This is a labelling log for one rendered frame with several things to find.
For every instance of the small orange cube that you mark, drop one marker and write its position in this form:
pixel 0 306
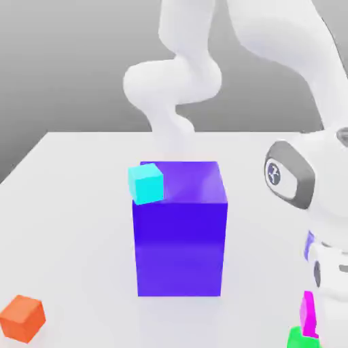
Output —
pixel 23 318

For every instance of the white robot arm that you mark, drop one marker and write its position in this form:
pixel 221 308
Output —
pixel 190 68

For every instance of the small magenta cube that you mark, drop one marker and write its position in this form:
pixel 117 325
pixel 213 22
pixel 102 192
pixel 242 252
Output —
pixel 308 315

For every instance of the small cyan cube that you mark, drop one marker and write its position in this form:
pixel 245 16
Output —
pixel 146 185

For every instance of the small green cube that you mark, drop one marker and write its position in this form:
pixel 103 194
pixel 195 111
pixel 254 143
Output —
pixel 297 339

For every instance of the large blue box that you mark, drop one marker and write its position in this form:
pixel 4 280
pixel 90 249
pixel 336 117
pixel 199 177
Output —
pixel 179 244

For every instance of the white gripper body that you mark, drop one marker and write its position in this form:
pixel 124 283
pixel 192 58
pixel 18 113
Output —
pixel 330 274

